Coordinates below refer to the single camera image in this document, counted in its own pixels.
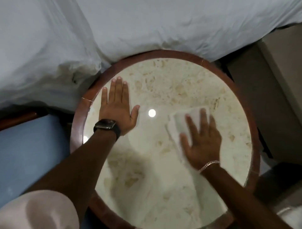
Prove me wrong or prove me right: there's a person's left hand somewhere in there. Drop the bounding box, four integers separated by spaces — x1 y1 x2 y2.
98 77 140 137

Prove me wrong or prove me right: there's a person's right hand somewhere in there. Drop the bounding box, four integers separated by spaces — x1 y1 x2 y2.
180 108 222 171

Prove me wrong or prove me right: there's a white cleaning cloth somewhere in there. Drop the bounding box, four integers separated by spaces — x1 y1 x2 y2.
165 105 229 216

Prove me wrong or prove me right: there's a person's left forearm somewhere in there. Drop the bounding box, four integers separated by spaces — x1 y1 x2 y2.
21 131 118 218

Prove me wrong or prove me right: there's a person's right forearm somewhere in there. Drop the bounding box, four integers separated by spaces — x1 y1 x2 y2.
201 162 293 229

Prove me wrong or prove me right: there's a black smartwatch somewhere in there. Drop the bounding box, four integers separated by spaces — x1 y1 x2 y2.
93 119 122 141

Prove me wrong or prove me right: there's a round marble table, wooden rim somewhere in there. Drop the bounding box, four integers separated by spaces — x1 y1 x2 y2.
70 49 261 229

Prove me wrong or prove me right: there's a beige bed base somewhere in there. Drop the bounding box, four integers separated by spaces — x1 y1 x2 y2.
219 24 302 165

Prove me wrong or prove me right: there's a white bed duvet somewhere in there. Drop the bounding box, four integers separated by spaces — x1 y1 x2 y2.
0 0 104 114

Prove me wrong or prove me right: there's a white bed sheet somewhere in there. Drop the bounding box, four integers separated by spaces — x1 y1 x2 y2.
77 0 302 64

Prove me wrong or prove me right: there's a blue upholstered chair seat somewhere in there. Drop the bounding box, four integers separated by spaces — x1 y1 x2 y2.
0 114 72 208

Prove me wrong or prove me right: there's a white fabric item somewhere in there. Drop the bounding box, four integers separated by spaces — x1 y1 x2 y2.
276 207 302 229

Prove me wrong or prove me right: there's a white shirt sleeve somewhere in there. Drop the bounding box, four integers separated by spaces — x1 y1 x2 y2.
0 190 80 229

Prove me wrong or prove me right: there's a silver chain bracelet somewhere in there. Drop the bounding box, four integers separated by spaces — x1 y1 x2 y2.
198 160 220 173

